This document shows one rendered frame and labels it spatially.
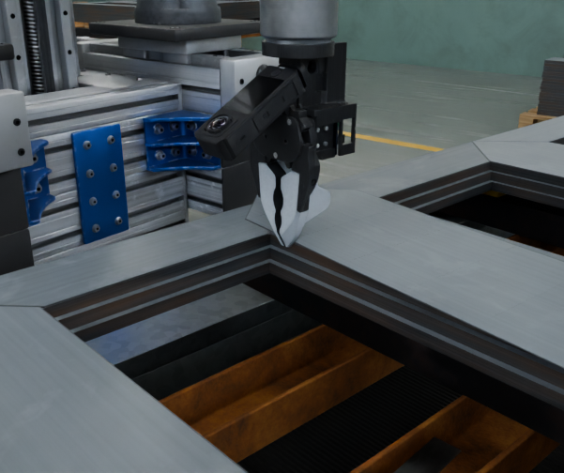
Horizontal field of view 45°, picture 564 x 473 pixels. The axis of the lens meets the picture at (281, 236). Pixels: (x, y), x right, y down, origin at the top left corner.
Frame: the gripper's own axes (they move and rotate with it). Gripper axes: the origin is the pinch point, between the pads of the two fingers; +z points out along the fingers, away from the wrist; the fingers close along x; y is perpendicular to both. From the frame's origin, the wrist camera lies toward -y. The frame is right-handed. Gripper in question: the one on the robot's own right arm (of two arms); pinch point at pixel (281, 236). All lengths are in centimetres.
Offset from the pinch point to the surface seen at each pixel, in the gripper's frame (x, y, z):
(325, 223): 0.8, 7.5, 0.6
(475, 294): -20.9, 4.7, 0.7
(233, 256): 3.0, -4.3, 2.1
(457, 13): 425, 659, 22
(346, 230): -2.3, 7.8, 0.6
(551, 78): 181, 417, 44
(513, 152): 3, 53, 0
